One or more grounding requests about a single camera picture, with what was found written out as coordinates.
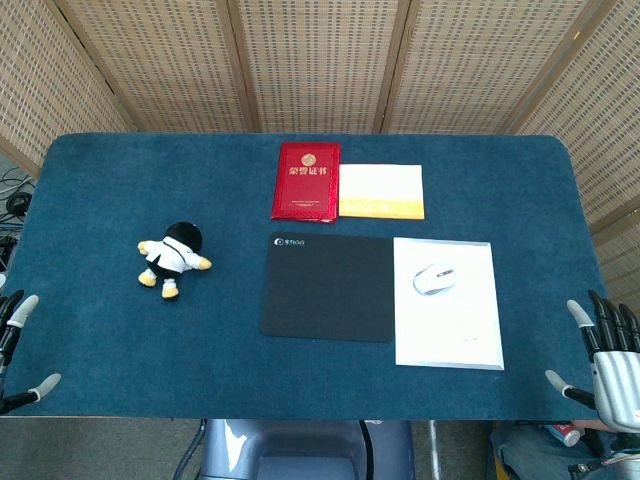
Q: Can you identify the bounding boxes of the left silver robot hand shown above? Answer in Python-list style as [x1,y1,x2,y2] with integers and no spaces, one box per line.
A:
[0,289,62,415]

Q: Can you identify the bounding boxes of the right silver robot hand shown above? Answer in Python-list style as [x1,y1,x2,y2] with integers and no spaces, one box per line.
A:
[544,289,640,434]

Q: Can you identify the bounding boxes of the white computer mouse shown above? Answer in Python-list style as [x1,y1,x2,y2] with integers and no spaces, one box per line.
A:
[412,265,459,298]

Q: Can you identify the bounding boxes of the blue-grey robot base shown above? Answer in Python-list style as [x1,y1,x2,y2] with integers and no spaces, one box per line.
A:
[198,418,416,480]

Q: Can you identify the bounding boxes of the black mouse pad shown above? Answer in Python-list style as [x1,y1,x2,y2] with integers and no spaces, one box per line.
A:
[258,231,396,344]

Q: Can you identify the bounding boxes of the red and white can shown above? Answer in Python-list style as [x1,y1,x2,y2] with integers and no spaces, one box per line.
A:
[548,422,583,447]

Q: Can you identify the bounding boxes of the penguin plush toy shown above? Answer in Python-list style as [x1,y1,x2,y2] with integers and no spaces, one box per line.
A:
[137,221,213,301]

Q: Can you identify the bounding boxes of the white board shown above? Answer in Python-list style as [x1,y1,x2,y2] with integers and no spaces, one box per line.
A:
[392,236,506,372]

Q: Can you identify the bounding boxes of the blue felt table cover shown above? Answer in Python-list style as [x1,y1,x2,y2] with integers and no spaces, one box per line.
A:
[0,132,609,422]

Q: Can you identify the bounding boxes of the red certificate folder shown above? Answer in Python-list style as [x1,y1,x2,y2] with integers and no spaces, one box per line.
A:
[270,141,342,223]

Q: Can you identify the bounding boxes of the woven folding screen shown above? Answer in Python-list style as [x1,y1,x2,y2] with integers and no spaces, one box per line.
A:
[0,0,640,301]

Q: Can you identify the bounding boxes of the black floor cables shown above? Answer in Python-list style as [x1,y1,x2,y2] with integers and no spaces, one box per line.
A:
[0,167,37,266]

